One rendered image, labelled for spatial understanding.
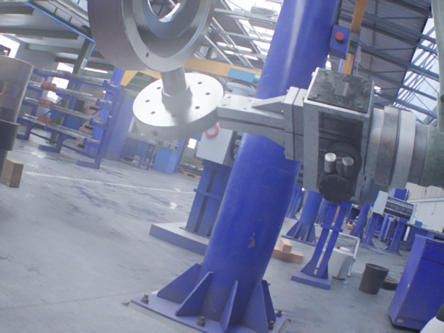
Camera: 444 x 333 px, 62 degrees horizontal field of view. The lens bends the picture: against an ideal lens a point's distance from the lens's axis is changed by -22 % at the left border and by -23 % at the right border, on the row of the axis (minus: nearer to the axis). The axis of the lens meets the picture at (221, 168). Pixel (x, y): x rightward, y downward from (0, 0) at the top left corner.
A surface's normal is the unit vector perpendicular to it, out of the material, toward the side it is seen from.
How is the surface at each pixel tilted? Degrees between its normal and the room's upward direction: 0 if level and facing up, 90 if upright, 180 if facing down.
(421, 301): 90
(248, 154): 90
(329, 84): 49
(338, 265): 90
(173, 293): 90
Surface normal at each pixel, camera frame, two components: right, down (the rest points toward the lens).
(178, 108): -0.11, -0.71
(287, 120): -0.39, 0.67
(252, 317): -0.60, -0.18
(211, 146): -0.27, -0.08
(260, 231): 0.24, 0.08
